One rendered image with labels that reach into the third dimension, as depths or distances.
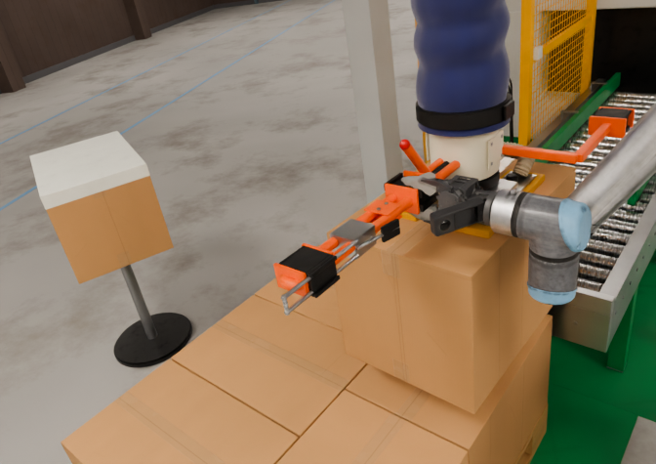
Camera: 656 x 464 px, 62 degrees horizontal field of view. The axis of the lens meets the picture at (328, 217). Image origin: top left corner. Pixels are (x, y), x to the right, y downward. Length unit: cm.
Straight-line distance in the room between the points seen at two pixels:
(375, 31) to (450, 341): 179
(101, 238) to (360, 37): 151
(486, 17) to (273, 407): 118
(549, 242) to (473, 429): 66
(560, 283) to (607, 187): 21
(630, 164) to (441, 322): 50
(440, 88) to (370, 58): 152
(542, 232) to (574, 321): 95
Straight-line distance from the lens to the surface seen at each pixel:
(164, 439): 172
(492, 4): 124
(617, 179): 115
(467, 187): 114
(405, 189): 117
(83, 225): 233
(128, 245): 240
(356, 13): 275
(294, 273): 94
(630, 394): 248
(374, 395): 165
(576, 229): 105
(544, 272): 111
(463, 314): 122
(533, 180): 151
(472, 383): 135
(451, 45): 123
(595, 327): 197
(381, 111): 283
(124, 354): 296
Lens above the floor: 174
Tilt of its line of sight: 28 degrees down
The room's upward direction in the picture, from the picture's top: 10 degrees counter-clockwise
